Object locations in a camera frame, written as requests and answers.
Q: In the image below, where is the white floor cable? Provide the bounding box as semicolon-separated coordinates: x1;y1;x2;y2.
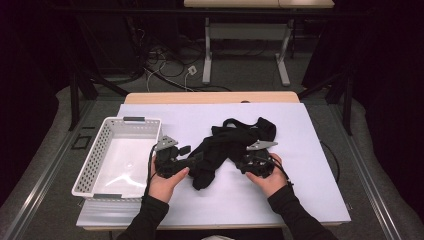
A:
145;60;168;93

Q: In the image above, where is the thin black cable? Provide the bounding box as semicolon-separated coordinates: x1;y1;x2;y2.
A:
319;139;341;184

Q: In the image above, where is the left hand-held gripper cable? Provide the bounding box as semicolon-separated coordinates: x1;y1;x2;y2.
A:
142;143;160;202

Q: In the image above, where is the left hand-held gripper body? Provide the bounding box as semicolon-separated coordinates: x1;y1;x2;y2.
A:
154;134;188;180

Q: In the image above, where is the black floor socket frame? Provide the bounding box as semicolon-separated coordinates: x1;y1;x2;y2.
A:
70;134;93;150

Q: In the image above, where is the beige desk with white legs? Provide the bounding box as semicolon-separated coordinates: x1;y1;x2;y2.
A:
183;0;335;87

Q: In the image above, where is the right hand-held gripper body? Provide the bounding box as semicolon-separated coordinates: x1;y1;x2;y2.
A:
237;139;279;179

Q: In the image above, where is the hand-held gripper cable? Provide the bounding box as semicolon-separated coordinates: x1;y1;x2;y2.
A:
271;156;295;188
142;143;160;202

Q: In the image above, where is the aluminium floor rail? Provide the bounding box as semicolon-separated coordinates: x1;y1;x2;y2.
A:
0;99;98;240
328;103;404;240

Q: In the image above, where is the black metal stand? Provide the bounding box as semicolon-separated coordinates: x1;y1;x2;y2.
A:
297;71;354;136
68;66;130;132

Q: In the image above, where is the bundle of black floor cables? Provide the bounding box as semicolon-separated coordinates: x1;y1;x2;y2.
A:
131;28;234;93

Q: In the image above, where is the white perforated plastic basket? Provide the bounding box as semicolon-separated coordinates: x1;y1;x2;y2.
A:
71;116;163;204

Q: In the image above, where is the black tank top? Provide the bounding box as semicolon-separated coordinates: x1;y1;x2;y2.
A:
188;116;278;191

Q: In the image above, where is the right hand-held gripper cable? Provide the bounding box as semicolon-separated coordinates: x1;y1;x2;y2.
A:
271;156;295;188

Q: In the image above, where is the person's left hand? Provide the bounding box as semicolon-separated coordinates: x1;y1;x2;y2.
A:
147;154;191;204

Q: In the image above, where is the white table mat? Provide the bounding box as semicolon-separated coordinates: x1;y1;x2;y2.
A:
75;102;352;228

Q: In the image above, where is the person's right hand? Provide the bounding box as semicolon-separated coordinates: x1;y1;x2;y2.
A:
245;153;289;199

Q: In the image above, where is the dark curtain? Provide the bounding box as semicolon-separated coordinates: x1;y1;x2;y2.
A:
333;0;424;221
0;0;78;204

